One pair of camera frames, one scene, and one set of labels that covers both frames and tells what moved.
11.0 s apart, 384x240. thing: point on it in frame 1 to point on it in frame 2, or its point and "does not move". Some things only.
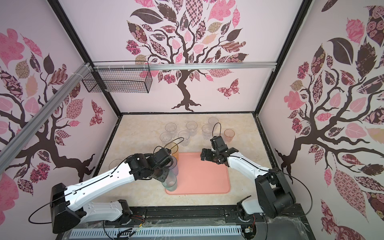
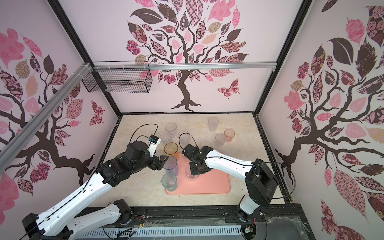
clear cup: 185,135 does not move
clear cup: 207,131 to 188,172
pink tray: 196,176 does not move
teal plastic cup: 170,183 does not move
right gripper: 208,157 to 193,172
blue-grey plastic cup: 174,169 does not move
